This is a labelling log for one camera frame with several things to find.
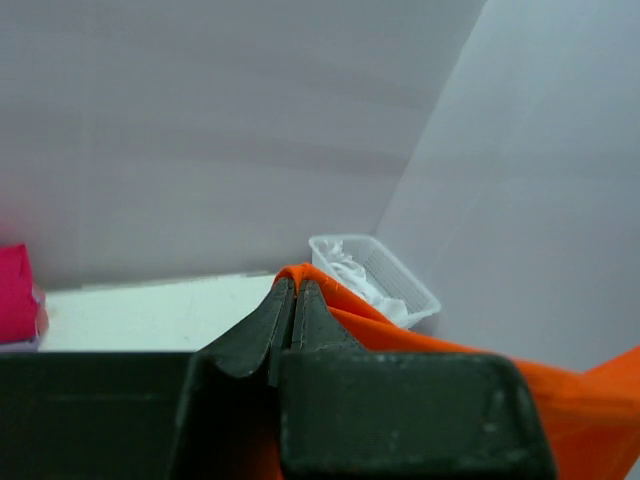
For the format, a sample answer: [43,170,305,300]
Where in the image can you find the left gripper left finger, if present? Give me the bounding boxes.
[168,278,295,479]

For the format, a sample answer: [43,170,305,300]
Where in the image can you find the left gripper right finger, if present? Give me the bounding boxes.
[278,281,558,479]

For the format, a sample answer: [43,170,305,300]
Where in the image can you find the orange t-shirt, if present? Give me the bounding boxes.
[275,263,639,479]

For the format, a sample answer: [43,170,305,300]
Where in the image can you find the crumpled white t-shirt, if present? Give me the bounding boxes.
[318,240,409,327]

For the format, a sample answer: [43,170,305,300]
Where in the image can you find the white plastic basket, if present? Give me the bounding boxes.
[309,234,441,335]

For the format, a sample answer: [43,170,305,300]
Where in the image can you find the folded pink t-shirt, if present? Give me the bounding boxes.
[35,296,50,337]

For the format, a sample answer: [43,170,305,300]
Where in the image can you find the folded magenta t-shirt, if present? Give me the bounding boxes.
[0,244,39,344]

